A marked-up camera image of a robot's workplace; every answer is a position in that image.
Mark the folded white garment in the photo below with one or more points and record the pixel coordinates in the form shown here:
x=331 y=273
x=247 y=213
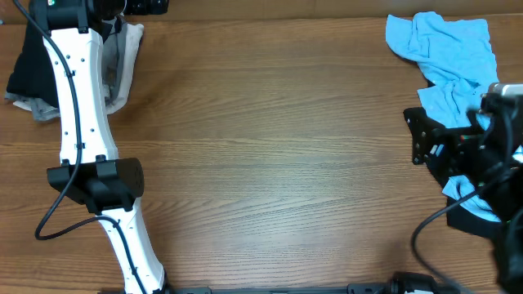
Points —
x=32 y=87

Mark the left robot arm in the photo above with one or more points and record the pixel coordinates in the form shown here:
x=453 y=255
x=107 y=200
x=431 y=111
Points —
x=91 y=173

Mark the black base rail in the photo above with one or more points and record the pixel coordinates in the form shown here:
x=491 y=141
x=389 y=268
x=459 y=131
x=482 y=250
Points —
x=353 y=288

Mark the light blue t-shirt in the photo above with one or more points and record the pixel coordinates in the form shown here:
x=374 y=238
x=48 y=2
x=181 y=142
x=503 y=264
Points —
x=454 y=56

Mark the black t-shirt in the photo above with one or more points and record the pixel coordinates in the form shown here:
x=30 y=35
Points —
x=32 y=69

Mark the folded grey shorts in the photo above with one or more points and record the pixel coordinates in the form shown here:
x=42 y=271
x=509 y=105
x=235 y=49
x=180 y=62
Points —
x=110 y=69

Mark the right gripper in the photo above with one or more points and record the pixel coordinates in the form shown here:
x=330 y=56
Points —
x=458 y=145

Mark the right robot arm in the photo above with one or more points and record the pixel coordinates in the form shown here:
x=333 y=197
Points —
x=503 y=194

